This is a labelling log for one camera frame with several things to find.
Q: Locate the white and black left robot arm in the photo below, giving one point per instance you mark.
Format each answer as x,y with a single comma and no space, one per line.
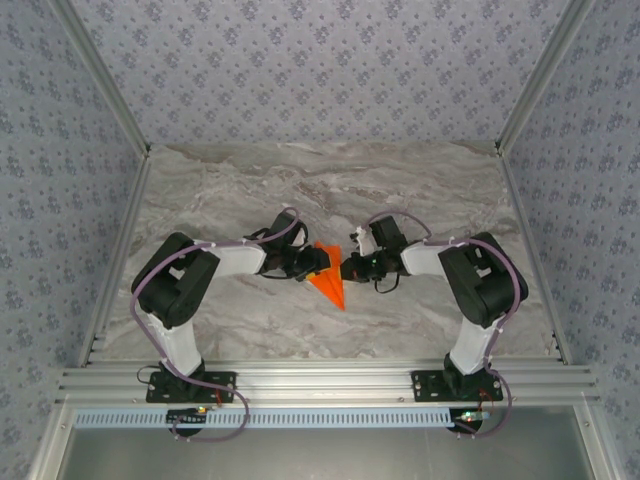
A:
235,260

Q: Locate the aluminium front beam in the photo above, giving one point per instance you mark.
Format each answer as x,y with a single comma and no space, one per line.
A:
320,385

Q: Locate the aluminium frame post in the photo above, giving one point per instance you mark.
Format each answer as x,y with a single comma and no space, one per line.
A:
100,75
545,75

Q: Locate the black bracket with circuit board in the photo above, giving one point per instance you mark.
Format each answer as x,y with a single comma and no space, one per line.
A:
187,419
467,419

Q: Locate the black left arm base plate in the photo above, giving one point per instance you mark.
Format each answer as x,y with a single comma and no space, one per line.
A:
165,392

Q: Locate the grey metal panel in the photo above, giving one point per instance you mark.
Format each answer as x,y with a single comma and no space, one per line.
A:
320,455

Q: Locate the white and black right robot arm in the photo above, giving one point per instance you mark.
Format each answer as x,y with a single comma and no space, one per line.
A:
425,260

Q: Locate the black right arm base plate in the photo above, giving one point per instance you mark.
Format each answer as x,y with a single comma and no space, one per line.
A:
430,390

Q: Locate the aluminium side rail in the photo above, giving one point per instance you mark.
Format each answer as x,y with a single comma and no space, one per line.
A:
117,260
532,260

